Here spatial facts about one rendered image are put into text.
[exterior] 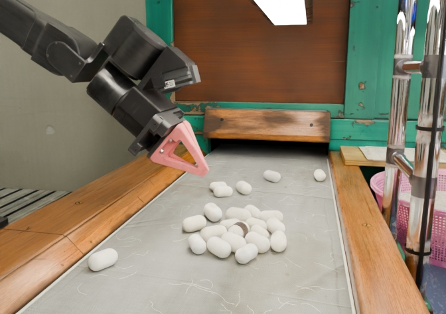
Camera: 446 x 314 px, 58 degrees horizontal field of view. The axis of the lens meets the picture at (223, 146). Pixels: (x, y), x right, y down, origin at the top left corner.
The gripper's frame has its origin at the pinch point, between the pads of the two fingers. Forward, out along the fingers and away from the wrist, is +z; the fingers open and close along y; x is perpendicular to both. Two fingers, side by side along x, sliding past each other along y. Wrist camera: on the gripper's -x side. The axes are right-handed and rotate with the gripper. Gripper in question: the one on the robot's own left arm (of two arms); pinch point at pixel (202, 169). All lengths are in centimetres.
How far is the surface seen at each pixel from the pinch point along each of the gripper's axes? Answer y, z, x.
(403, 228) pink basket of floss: 7.8, 28.4, -11.6
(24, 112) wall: 117, -88, 84
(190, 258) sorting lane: -12.0, 6.3, 4.7
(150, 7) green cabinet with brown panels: 45, -38, -6
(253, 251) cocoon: -11.3, 11.1, -1.0
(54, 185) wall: 117, -55, 103
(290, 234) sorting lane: -2.4, 14.7, -2.4
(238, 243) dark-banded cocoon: -10.2, 9.3, 0.0
